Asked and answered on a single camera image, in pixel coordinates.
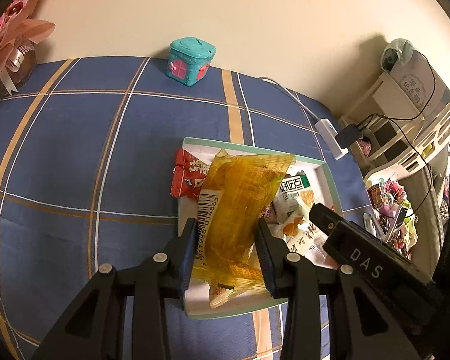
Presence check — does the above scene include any white tray with green rim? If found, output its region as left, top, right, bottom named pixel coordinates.
left=177, top=136, right=346, bottom=320

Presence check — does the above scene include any white power strip cable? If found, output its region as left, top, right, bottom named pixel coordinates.
left=257, top=76, right=324, bottom=125

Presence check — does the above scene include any colourful puzzle cube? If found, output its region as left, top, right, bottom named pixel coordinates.
left=368, top=184, right=389, bottom=211

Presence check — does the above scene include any white power strip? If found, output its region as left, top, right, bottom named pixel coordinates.
left=314, top=119, right=349, bottom=160

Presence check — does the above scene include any beige barcode snack packet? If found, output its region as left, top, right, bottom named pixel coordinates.
left=270, top=212, right=338, bottom=270

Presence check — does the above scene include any black adapter cable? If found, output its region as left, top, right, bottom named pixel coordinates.
left=356, top=49, right=447, bottom=252

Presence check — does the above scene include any green and white snack packet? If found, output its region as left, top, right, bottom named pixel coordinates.
left=273, top=172, right=315, bottom=224

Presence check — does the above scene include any yellow-wrapped snack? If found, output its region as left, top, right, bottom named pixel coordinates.
left=193, top=150, right=295, bottom=287

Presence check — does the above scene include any pink flower bouquet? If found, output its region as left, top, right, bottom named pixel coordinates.
left=0, top=0, right=56, bottom=94

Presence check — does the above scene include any white desk organizer shelf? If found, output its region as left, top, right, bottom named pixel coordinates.
left=340, top=38, right=450, bottom=187

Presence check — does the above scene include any teal toy house box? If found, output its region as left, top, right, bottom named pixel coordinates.
left=166, top=37, right=216, bottom=87

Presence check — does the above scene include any red cracker snack packet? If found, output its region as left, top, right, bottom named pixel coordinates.
left=170, top=149, right=209, bottom=201

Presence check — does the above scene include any black power adapter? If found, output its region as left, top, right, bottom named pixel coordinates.
left=336, top=124, right=363, bottom=149

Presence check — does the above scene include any blue plaid tablecloth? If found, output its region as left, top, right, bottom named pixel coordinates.
left=0, top=57, right=371, bottom=359

